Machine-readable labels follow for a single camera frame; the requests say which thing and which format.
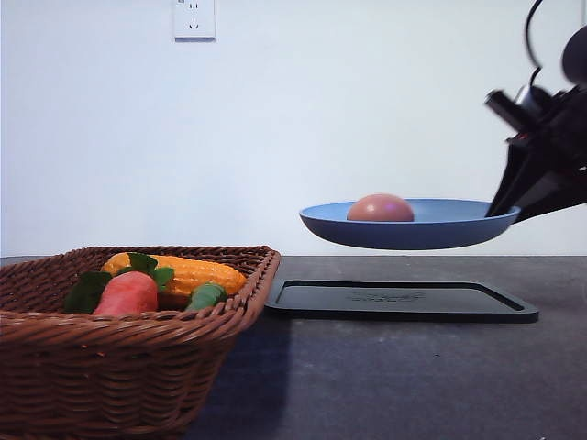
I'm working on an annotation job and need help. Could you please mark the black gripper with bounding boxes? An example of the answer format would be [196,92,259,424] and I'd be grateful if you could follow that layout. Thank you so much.
[485,84,587,225]

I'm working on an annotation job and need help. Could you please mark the blue round plate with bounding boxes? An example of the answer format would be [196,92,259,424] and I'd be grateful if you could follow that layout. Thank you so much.
[299,200,520,250]

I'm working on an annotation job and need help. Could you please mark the brown egg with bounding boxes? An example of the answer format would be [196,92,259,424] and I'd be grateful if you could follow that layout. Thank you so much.
[347,193,415,222]

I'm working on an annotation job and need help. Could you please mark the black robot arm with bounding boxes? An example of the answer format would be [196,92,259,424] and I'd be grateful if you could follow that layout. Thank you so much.
[486,26,587,223]

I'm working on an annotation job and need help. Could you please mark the brown wicker basket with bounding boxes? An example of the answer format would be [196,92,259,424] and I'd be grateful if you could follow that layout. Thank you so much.
[0,246,282,440]

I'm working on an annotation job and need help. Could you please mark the black rectangular tray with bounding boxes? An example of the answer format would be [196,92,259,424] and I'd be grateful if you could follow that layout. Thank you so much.
[264,280,539,323]

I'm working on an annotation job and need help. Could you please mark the green toy chili pepper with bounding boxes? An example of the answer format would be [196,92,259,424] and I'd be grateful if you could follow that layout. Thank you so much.
[186,281,227,310]

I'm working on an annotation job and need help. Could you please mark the yellow toy corn cob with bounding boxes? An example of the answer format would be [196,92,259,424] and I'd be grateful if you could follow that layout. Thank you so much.
[101,253,247,295]

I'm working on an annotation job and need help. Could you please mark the orange toy carrot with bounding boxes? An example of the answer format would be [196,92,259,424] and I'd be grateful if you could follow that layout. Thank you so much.
[64,253,174,316]

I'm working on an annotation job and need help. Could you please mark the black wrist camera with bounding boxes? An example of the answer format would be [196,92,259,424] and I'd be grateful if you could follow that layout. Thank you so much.
[485,85,554,134]

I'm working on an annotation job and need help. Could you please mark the black cable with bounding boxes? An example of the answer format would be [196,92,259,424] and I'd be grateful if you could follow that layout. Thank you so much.
[526,0,542,87]

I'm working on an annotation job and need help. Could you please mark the white wall power socket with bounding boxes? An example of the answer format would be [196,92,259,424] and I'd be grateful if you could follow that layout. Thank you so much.
[173,0,216,43]

